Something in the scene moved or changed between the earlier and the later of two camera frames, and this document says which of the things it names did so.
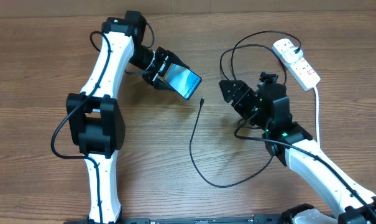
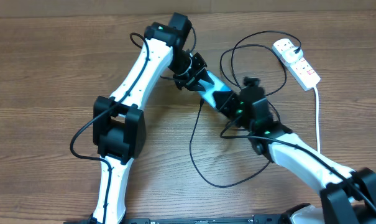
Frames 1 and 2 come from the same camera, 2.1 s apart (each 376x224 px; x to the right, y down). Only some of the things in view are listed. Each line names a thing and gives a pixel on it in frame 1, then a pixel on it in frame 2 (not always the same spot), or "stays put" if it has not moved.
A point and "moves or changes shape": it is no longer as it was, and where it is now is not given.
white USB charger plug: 289,55 stays put
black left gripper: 165,55 → 199,70
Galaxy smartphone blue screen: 183,79 moves or changes shape
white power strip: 300,70 stays put
